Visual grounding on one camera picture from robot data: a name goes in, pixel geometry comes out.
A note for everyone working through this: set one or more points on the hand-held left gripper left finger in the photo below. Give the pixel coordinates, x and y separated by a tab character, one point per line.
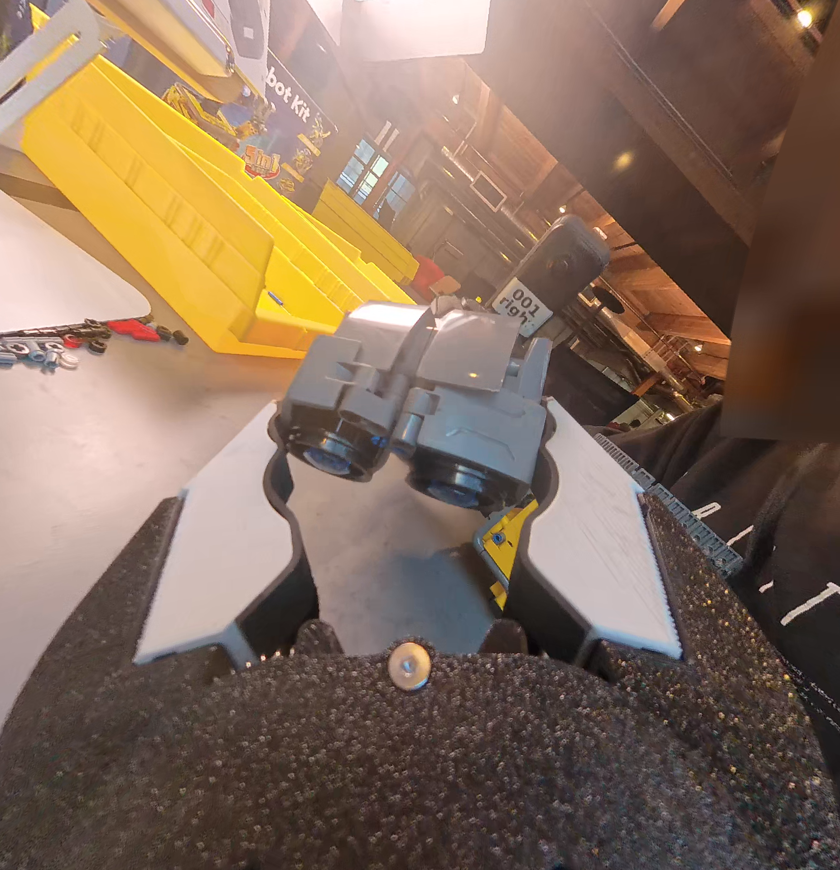
223	544

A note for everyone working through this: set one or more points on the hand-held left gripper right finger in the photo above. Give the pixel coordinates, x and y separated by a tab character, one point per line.
597	557

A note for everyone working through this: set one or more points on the yellow toy robot body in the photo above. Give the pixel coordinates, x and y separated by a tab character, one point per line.
508	537

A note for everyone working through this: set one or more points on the grey Lego engine assembly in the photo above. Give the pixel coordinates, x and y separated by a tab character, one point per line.
365	340

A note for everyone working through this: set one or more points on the grey desk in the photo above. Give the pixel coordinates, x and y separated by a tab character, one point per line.
87	442

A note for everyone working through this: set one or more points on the red bin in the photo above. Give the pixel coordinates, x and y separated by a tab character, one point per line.
427	272

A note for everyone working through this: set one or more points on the stack of yellow bins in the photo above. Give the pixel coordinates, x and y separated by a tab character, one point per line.
352	217

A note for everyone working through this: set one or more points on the red and black toy pieces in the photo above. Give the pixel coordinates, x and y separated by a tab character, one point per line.
131	330

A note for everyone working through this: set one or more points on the yellow plastic bin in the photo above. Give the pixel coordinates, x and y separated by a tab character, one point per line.
325	265
121	224

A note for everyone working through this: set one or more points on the pile of grey toy pieces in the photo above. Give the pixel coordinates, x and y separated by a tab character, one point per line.
26	350

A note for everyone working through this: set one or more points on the blue toy kit box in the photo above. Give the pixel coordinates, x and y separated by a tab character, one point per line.
297	115

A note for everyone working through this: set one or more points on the white book stand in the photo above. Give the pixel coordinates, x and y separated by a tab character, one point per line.
39	272

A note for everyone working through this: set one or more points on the instruction booklet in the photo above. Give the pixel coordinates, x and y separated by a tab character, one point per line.
253	68

